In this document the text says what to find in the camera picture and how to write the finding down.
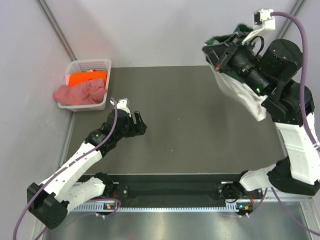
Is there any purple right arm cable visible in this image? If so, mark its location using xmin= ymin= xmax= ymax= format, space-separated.
xmin=271 ymin=11 xmax=320 ymax=240

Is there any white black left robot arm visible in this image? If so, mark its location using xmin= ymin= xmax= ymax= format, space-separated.
xmin=27 ymin=108 xmax=147 ymax=230

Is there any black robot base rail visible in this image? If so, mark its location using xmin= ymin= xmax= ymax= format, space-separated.
xmin=74 ymin=172 xmax=266 ymax=208

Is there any white green ringer t-shirt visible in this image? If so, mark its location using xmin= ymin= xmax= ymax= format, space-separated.
xmin=203 ymin=34 xmax=267 ymax=122

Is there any pink crumpled t-shirt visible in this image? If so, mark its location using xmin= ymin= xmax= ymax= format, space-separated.
xmin=52 ymin=78 xmax=108 ymax=106

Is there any grey slotted cable duct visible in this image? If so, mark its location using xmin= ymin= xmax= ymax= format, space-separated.
xmin=72 ymin=201 xmax=253 ymax=213

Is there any white plastic laundry basket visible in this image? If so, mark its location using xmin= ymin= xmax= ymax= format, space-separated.
xmin=53 ymin=58 xmax=112 ymax=112

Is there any light pink garment in basket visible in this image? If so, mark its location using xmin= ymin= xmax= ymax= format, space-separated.
xmin=64 ymin=74 xmax=71 ymax=86

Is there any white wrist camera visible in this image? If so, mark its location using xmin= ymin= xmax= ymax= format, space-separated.
xmin=110 ymin=98 xmax=130 ymax=112
xmin=242 ymin=9 xmax=276 ymax=45

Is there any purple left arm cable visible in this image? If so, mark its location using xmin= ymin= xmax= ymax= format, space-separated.
xmin=12 ymin=97 xmax=118 ymax=240

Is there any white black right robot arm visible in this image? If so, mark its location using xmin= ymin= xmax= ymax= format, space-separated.
xmin=202 ymin=31 xmax=320 ymax=198

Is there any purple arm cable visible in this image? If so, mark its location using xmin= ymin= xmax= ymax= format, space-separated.
xmin=12 ymin=97 xmax=118 ymax=240
xmin=271 ymin=11 xmax=320 ymax=240

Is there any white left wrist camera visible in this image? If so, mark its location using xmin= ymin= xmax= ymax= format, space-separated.
xmin=110 ymin=98 xmax=130 ymax=112

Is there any orange folded t-shirt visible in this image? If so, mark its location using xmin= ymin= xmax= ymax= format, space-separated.
xmin=67 ymin=71 xmax=108 ymax=87

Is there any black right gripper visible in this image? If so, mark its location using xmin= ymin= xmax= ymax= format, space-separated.
xmin=201 ymin=31 xmax=269 ymax=97

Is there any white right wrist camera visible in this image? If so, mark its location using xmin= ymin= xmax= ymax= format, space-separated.
xmin=242 ymin=9 xmax=276 ymax=45

